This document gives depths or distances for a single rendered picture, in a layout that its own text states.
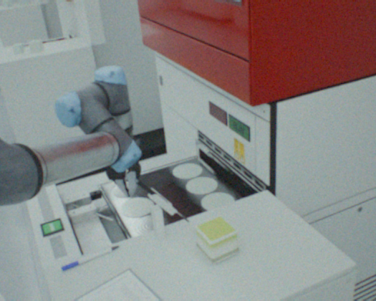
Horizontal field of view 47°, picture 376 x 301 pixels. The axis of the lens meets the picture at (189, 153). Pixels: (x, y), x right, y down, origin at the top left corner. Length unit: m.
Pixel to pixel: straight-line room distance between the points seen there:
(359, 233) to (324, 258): 0.61
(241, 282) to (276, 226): 0.21
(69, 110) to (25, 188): 0.33
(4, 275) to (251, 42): 2.05
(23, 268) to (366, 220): 1.86
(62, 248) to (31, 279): 1.46
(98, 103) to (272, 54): 0.43
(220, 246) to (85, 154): 0.36
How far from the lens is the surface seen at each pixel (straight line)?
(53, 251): 1.15
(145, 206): 1.32
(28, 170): 0.70
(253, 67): 1.06
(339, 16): 1.20
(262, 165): 1.23
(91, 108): 1.00
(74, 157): 0.81
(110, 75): 1.05
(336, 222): 1.51
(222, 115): 1.36
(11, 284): 2.62
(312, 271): 0.99
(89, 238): 1.28
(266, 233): 1.08
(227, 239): 0.98
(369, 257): 1.76
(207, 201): 1.31
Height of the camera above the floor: 1.65
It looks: 28 degrees down
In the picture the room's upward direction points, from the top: 5 degrees counter-clockwise
